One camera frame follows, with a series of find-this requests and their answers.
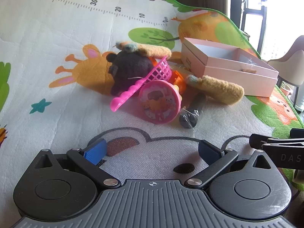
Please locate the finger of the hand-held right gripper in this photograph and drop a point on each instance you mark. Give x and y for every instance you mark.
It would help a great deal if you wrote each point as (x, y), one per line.
(258, 140)
(298, 133)

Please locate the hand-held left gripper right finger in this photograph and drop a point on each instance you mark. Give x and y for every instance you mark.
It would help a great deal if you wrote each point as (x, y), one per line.
(209, 150)

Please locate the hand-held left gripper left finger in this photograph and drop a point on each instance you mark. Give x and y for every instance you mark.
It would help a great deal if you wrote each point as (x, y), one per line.
(96, 150)

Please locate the black plastic-wrapped toy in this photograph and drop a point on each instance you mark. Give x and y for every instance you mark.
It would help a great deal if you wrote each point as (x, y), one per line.
(190, 120)

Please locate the pink round printed toy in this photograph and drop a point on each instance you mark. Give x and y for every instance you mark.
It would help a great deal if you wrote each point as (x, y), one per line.
(159, 102)

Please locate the pink cardboard box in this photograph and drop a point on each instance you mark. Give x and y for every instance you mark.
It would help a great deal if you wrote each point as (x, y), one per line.
(225, 76)

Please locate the orange plastic toy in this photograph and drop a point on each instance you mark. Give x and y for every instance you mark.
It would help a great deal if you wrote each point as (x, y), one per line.
(179, 79)

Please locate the black plush cat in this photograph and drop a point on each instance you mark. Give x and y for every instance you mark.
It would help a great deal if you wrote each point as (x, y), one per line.
(128, 68)

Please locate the pink plastic toy basket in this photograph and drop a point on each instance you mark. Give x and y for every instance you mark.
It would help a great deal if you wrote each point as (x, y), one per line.
(159, 72)

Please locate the beige chair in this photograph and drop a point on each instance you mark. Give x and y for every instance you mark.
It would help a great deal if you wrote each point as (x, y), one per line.
(292, 61)

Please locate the printed cartoon play mat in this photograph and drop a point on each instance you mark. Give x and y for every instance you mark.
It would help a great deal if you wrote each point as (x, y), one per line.
(71, 52)

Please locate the dark window frame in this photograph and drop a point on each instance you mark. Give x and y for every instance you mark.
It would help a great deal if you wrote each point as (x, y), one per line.
(253, 11)

